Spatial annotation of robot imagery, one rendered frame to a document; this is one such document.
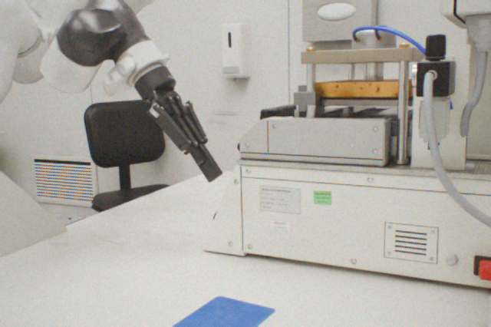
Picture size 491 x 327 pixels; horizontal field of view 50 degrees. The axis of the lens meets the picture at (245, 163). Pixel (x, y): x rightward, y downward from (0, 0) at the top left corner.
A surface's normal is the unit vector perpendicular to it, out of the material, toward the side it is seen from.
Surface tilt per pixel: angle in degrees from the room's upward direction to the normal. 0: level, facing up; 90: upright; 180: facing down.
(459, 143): 90
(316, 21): 90
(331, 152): 90
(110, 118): 78
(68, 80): 132
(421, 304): 0
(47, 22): 83
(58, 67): 111
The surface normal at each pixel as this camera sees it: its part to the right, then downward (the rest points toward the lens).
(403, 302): -0.03, -0.98
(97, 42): 0.63, 0.30
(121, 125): 0.57, -0.04
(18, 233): 0.91, 0.05
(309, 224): -0.44, 0.17
